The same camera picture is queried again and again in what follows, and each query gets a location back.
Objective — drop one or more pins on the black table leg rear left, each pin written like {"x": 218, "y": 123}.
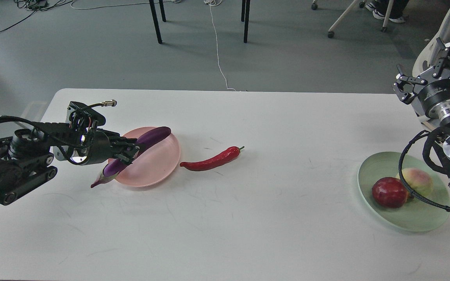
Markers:
{"x": 162, "y": 10}

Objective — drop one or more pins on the light green plastic plate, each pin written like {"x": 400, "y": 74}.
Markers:
{"x": 414, "y": 215}

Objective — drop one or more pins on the red chili pepper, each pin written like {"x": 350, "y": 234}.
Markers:
{"x": 222, "y": 158}

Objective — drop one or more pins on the black table leg rear right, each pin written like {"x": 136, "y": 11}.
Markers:
{"x": 243, "y": 4}

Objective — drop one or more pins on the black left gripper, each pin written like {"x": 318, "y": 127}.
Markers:
{"x": 103, "y": 145}

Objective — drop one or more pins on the black table leg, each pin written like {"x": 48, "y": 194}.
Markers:
{"x": 162, "y": 10}
{"x": 243, "y": 4}
{"x": 246, "y": 22}
{"x": 155, "y": 21}

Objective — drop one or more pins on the person's sneakers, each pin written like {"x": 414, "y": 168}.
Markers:
{"x": 380, "y": 8}

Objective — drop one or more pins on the green pink peach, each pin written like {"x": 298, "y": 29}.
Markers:
{"x": 418, "y": 180}

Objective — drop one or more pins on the purple eggplant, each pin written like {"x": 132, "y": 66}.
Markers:
{"x": 144, "y": 142}

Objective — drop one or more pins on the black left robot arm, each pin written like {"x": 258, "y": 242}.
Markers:
{"x": 26, "y": 156}

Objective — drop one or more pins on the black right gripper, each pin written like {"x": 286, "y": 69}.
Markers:
{"x": 429, "y": 94}

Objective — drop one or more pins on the pink plastic plate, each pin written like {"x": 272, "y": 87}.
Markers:
{"x": 154, "y": 165}

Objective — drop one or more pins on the dark red pomegranate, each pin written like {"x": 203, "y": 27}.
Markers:
{"x": 389, "y": 192}

